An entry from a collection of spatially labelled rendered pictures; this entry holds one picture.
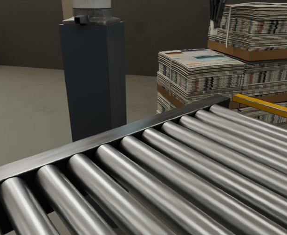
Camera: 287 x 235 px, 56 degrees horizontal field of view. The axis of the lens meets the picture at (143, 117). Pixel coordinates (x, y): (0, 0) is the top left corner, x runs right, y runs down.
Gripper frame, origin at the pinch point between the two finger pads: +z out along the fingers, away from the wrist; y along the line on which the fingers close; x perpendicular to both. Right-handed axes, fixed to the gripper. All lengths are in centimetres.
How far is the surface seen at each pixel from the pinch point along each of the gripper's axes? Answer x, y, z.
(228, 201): 52, -92, 16
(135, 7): -40, 269, 0
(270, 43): -17.3, -20.0, 5.3
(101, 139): 68, -65, 16
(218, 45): -7.0, 5.6, 9.7
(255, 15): -7.2, -19.1, -6.8
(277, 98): -29.5, -18.6, 33.3
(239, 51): -6.5, -13.1, 9.1
